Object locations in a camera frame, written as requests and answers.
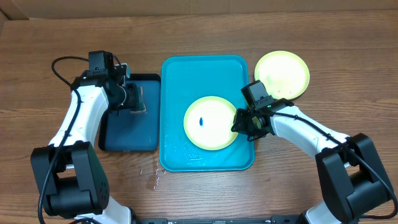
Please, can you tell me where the blue plastic tray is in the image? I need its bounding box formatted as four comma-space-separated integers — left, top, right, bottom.
159, 55, 255, 172

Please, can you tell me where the yellow plate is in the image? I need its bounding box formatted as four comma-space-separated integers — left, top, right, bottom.
254, 50, 310, 100
183, 96, 238, 151

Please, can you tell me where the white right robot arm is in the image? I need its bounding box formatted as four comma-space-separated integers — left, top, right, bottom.
231, 98, 397, 223

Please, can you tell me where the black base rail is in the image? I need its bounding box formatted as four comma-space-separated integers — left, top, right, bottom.
137, 214, 308, 224

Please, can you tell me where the black tray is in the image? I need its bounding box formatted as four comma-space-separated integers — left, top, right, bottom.
98, 73, 161, 152

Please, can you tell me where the brown sponge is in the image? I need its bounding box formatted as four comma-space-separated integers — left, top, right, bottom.
130, 86, 147, 114

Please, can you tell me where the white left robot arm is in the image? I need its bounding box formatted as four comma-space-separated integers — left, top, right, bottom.
30, 77, 144, 223

